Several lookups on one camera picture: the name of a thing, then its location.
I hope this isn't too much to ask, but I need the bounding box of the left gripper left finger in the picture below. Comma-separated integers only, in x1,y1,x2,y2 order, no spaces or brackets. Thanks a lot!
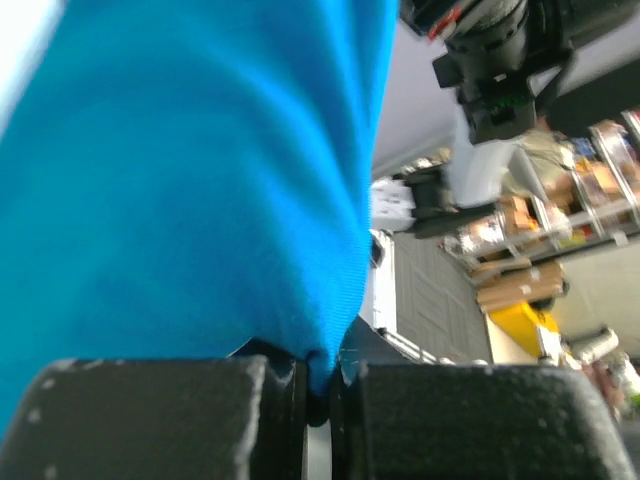
1,356,306,480

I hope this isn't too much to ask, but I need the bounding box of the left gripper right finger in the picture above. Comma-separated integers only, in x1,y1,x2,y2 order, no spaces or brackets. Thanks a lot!
332,364,636,479

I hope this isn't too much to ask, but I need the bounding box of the blue polo shirt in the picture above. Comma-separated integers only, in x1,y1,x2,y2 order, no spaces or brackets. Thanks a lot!
1,1,398,423

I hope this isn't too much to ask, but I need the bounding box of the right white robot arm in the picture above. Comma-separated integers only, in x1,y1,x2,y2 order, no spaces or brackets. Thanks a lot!
400,1,639,208

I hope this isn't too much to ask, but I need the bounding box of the yellow container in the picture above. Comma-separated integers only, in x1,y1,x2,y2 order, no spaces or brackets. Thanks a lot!
488,303,560,358

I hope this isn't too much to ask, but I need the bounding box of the cardboard box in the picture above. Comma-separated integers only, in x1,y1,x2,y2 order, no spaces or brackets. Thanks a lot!
476,261,565,313

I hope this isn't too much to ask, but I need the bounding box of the storage shelving rack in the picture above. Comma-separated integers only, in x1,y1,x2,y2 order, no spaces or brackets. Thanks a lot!
440,111,639,272

